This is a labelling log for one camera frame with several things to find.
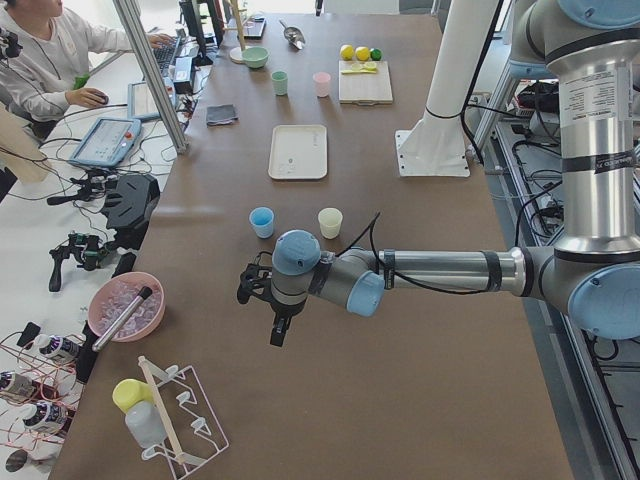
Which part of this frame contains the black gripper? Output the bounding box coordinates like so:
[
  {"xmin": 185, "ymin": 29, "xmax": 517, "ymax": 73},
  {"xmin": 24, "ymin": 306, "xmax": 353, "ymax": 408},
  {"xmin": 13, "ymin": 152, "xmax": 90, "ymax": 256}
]
[{"xmin": 236, "ymin": 252, "xmax": 300, "ymax": 347}]

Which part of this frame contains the blue plastic cup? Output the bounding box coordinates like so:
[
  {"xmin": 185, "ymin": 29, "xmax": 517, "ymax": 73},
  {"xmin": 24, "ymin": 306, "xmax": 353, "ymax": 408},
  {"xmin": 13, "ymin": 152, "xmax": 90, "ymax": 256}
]
[{"xmin": 249, "ymin": 206, "xmax": 275, "ymax": 239}]

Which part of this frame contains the cream plastic cup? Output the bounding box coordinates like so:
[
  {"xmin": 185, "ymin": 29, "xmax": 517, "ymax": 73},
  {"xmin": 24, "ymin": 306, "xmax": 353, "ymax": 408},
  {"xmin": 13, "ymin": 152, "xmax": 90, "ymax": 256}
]
[{"xmin": 317, "ymin": 207, "xmax": 343, "ymax": 240}]

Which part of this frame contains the green plastic cup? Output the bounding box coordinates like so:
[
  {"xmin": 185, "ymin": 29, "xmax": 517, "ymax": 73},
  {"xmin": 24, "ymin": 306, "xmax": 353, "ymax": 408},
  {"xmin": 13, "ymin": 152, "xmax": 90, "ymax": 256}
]
[{"xmin": 271, "ymin": 71, "xmax": 288, "ymax": 96}]

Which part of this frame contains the pink plastic cup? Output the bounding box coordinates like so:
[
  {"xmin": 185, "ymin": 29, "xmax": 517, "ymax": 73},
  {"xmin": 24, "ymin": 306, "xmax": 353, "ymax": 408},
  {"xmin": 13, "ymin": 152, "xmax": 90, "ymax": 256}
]
[{"xmin": 312, "ymin": 72, "xmax": 331, "ymax": 98}]

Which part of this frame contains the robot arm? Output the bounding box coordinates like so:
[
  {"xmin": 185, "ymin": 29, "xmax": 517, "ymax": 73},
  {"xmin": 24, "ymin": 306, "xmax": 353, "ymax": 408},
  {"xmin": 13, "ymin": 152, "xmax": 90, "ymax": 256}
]
[{"xmin": 237, "ymin": 1, "xmax": 639, "ymax": 346}]

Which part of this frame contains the cream rabbit tray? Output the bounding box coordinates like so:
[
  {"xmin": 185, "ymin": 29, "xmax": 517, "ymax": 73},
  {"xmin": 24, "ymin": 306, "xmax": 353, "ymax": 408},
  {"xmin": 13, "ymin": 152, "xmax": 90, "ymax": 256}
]
[{"xmin": 268, "ymin": 124, "xmax": 328, "ymax": 181}]

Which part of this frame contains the metal muddler in bowl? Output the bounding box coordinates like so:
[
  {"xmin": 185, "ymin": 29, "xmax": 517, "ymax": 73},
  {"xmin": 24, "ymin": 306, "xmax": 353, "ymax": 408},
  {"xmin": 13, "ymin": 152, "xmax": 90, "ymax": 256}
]
[{"xmin": 92, "ymin": 286, "xmax": 153, "ymax": 353}]

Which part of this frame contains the clear cup on rack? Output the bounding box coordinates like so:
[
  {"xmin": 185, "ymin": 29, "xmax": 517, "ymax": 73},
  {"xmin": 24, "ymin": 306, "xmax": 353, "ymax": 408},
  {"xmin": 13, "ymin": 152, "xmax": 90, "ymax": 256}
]
[{"xmin": 125, "ymin": 400, "xmax": 167, "ymax": 449}]

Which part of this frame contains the yellow cup on rack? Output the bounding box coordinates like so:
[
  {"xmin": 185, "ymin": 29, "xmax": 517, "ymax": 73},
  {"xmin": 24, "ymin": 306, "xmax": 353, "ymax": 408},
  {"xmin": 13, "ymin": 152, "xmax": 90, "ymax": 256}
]
[{"xmin": 112, "ymin": 379, "xmax": 153, "ymax": 413}]

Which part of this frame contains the black stand base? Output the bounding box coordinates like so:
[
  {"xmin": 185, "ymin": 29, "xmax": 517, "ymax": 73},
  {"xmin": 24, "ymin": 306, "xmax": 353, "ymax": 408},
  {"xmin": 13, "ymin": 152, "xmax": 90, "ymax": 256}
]
[{"xmin": 101, "ymin": 174, "xmax": 160, "ymax": 250}]

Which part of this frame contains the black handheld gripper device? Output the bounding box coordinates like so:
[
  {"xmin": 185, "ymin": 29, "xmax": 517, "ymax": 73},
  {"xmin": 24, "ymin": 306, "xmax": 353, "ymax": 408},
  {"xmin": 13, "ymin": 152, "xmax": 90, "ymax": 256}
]
[{"xmin": 48, "ymin": 232, "xmax": 117, "ymax": 292}]

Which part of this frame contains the grey folded cloth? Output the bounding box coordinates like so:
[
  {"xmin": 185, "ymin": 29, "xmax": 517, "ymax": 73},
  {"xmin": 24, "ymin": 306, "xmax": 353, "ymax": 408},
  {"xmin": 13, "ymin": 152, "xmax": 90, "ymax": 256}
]
[{"xmin": 206, "ymin": 104, "xmax": 238, "ymax": 126}]

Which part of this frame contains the wooden cutting board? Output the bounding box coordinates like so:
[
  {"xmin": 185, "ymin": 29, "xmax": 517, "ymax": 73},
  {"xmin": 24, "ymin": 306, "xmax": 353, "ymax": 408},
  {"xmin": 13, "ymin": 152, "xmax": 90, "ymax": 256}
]
[{"xmin": 339, "ymin": 60, "xmax": 393, "ymax": 105}]

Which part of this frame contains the blue teach pendant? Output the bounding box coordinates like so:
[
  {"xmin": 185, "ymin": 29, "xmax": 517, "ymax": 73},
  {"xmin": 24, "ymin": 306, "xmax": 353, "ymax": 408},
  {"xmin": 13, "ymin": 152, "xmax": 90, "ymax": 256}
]
[
  {"xmin": 69, "ymin": 117, "xmax": 141, "ymax": 168},
  {"xmin": 127, "ymin": 82, "xmax": 161, "ymax": 122}
]

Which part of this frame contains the green bowl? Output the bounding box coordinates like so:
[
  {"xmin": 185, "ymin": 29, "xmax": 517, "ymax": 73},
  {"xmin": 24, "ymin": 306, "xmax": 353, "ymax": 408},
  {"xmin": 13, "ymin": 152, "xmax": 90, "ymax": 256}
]
[{"xmin": 242, "ymin": 46, "xmax": 269, "ymax": 69}]

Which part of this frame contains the yellow plastic knife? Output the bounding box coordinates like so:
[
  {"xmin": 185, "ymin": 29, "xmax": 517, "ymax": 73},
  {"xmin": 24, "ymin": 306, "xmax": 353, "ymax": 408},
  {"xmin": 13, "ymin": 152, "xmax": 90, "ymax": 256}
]
[{"xmin": 340, "ymin": 69, "xmax": 378, "ymax": 75}]

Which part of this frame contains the wooden mug tree stand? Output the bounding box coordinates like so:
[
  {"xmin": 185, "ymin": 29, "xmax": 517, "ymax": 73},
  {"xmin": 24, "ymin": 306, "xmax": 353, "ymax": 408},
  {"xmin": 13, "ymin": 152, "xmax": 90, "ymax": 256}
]
[{"xmin": 226, "ymin": 0, "xmax": 247, "ymax": 64}]

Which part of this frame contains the whole yellow lemon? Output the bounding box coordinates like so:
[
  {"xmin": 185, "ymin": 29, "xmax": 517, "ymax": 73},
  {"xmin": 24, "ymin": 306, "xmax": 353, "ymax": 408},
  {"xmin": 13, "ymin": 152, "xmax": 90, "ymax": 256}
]
[
  {"xmin": 340, "ymin": 44, "xmax": 355, "ymax": 61},
  {"xmin": 355, "ymin": 46, "xmax": 371, "ymax": 62}
]

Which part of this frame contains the green lime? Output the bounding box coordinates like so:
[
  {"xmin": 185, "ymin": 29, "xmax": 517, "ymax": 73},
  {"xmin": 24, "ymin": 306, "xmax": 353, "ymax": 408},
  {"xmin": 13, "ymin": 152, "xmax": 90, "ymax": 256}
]
[{"xmin": 370, "ymin": 48, "xmax": 382, "ymax": 61}]

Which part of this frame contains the metal scoop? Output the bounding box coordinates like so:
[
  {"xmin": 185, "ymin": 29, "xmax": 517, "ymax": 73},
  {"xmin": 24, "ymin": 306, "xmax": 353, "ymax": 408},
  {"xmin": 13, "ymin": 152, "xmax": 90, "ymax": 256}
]
[{"xmin": 279, "ymin": 19, "xmax": 306, "ymax": 50}]

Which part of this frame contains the black keyboard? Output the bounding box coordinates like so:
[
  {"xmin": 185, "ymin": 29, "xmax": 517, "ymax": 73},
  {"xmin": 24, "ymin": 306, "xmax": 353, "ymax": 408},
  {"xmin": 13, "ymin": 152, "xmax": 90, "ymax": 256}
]
[{"xmin": 152, "ymin": 37, "xmax": 181, "ymax": 77}]

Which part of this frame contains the seated person in white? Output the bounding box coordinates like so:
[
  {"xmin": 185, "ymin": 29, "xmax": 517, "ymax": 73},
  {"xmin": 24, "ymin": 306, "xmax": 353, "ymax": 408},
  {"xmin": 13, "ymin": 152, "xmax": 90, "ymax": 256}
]
[{"xmin": 0, "ymin": 0, "xmax": 176, "ymax": 136}]

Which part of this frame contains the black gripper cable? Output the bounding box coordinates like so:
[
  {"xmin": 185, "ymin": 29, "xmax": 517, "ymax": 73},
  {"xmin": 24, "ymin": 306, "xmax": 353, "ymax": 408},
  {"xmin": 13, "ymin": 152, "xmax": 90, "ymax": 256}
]
[{"xmin": 344, "ymin": 211, "xmax": 489, "ymax": 295}]

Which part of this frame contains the white wire cup rack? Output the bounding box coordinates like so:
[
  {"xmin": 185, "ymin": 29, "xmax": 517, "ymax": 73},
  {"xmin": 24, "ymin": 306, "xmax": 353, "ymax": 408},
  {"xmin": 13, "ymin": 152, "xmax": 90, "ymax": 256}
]
[{"xmin": 138, "ymin": 356, "xmax": 230, "ymax": 479}]

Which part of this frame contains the aluminium frame post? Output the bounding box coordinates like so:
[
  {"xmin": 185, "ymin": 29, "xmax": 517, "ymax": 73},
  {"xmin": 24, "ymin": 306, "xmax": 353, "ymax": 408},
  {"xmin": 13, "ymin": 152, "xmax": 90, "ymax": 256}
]
[{"xmin": 113, "ymin": 0, "xmax": 188, "ymax": 154}]

